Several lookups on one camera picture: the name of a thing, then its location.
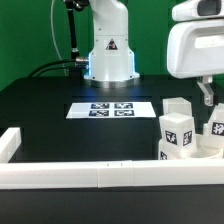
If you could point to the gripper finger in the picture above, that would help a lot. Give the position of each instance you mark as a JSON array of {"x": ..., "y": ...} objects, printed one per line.
[{"x": 204, "y": 84}]

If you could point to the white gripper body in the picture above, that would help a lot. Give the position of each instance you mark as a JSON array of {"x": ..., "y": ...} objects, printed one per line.
[{"x": 196, "y": 42}]

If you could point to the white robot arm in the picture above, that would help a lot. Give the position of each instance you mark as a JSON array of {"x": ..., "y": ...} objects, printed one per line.
[{"x": 111, "y": 61}]

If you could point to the white round stool seat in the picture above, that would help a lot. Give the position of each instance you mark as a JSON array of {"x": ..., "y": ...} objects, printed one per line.
[{"x": 202, "y": 152}]

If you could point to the white marker sheet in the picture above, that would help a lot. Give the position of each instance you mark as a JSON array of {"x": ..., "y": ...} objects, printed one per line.
[{"x": 111, "y": 110}]

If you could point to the white U-shaped fence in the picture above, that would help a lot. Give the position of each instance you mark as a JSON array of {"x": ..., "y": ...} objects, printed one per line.
[{"x": 102, "y": 174}]

